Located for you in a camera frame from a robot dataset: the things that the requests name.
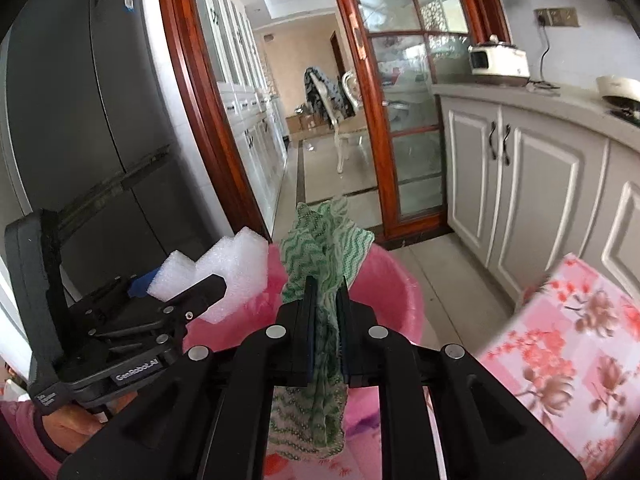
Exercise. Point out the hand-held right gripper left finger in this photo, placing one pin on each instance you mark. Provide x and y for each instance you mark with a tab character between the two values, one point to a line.
300	330

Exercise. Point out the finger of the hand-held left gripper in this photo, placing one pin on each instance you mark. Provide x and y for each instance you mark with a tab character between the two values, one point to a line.
142	285
200	295

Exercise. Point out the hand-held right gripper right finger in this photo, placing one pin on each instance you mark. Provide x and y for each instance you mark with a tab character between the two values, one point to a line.
350	330

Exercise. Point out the small white foam sheet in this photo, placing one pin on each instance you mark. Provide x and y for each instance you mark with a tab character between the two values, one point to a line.
172	275

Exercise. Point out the large white foam sheet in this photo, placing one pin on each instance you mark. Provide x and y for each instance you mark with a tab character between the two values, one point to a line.
235	260

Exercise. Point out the trash bin with pink bag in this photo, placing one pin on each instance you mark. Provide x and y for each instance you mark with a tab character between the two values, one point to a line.
385	290

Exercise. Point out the green striped cloth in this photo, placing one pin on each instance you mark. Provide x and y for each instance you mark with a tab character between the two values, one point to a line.
320	250

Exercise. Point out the person's left forearm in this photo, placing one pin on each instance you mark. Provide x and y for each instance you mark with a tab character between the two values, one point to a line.
20	435

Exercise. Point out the person's left hand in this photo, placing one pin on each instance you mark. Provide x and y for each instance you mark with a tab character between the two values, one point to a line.
75	427

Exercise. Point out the dark grey refrigerator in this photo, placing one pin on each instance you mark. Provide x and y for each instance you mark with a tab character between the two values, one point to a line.
100	110

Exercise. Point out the white hallway cabinets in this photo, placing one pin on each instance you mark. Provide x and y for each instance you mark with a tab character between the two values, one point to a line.
245	110

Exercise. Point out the cardboard boxes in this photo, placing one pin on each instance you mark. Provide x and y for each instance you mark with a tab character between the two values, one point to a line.
305	122

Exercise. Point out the wooden glass sliding door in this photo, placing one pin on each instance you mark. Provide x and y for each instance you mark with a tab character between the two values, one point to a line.
372	110

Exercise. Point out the pink floral tablecloth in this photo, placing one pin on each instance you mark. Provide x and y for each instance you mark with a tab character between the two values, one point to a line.
575	360

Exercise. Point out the patterned jacket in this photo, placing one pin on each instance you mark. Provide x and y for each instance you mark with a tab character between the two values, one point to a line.
325	95

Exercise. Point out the white dining chair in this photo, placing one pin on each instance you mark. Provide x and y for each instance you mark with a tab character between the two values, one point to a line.
351	91

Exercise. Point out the double-door base cabinet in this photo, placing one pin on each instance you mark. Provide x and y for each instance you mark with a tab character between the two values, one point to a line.
540	185

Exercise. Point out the white rice cooker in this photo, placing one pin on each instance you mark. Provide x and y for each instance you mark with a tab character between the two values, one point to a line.
500	62

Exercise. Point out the white electric pan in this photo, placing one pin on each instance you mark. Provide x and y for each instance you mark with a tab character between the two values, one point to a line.
615	87

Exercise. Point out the wooden door frame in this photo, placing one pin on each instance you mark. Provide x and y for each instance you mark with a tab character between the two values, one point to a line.
200	110

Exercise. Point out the brass wall outlet panel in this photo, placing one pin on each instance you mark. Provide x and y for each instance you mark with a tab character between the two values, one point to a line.
562	16

